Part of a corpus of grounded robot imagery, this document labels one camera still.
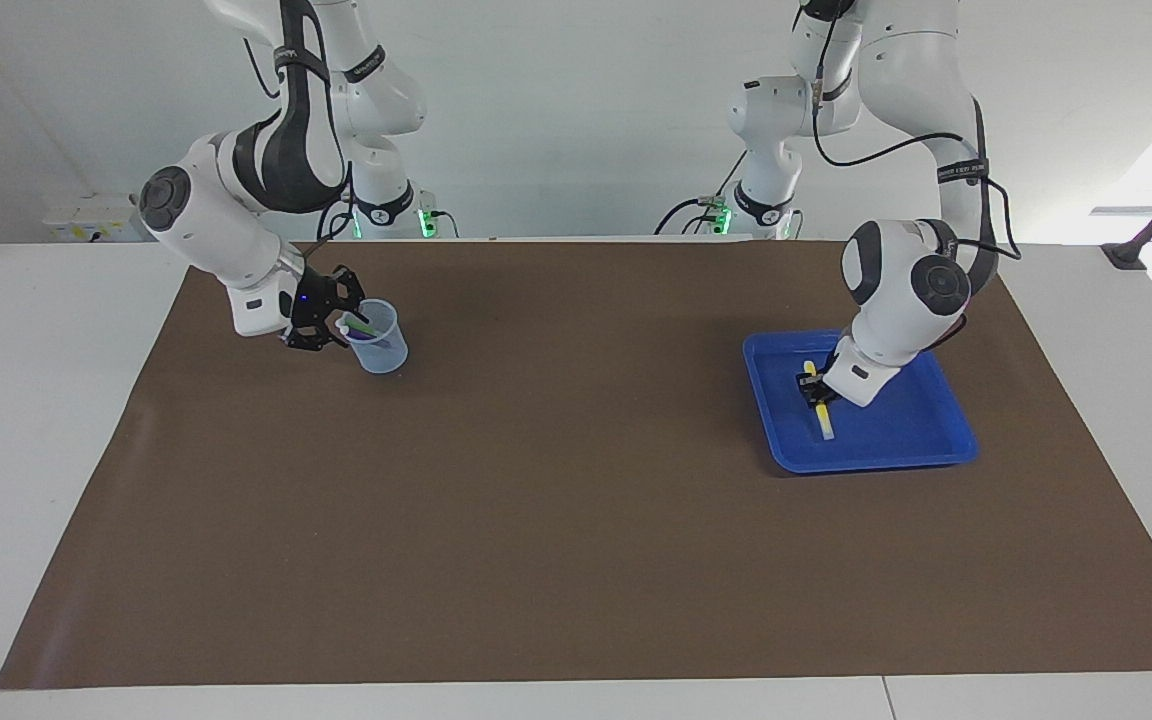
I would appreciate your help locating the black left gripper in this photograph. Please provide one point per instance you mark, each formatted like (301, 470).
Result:
(826, 392)

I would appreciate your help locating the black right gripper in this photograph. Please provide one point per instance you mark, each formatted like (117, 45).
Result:
(308, 305)

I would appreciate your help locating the green pen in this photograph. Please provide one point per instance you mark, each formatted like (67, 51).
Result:
(364, 326)

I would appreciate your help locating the yellow pen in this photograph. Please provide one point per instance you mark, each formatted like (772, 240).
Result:
(825, 425)

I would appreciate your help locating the purple pen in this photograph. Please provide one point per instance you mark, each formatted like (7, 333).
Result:
(376, 341)

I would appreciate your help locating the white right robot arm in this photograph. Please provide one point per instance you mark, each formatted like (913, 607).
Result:
(226, 240)

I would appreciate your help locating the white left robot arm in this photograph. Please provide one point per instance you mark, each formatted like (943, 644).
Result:
(906, 290)

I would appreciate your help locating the blue plastic tray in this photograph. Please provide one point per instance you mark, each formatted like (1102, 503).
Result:
(896, 420)

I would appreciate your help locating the clear plastic cup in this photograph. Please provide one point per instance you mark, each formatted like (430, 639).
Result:
(384, 355)

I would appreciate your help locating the brown table mat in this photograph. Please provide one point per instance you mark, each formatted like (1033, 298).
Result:
(576, 550)

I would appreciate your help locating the white wall outlet box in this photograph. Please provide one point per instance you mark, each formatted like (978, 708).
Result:
(86, 220)

